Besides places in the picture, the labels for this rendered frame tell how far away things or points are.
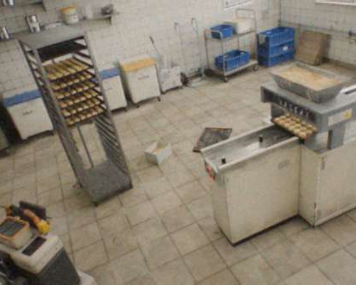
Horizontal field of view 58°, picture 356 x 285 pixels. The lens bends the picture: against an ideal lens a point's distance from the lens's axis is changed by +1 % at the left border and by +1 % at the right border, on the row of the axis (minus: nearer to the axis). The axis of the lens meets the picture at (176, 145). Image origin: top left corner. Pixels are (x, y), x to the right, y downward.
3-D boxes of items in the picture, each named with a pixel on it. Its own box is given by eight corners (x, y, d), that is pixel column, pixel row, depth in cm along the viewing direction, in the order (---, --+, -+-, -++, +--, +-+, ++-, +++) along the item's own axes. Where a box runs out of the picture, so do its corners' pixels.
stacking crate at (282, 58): (281, 55, 681) (281, 46, 671) (293, 59, 648) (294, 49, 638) (257, 63, 668) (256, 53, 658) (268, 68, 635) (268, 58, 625)
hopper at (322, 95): (296, 77, 280) (296, 61, 272) (348, 97, 234) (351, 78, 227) (267, 86, 273) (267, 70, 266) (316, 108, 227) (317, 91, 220)
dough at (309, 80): (296, 70, 275) (296, 64, 272) (347, 88, 231) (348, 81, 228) (269, 80, 269) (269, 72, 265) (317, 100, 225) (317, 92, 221)
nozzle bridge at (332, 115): (291, 108, 305) (292, 74, 287) (354, 140, 245) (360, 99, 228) (260, 119, 297) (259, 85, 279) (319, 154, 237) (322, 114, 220)
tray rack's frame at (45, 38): (135, 187, 374) (87, 30, 282) (95, 208, 353) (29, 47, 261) (113, 164, 422) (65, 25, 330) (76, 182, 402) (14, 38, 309)
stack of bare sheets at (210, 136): (221, 153, 408) (221, 152, 407) (192, 152, 424) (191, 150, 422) (231, 130, 454) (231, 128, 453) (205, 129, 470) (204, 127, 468)
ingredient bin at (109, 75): (100, 121, 553) (86, 80, 513) (94, 108, 605) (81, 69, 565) (130, 112, 566) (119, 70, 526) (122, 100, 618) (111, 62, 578)
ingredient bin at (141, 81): (136, 110, 570) (125, 69, 530) (127, 98, 622) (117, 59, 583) (164, 101, 581) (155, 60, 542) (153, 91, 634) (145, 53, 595)
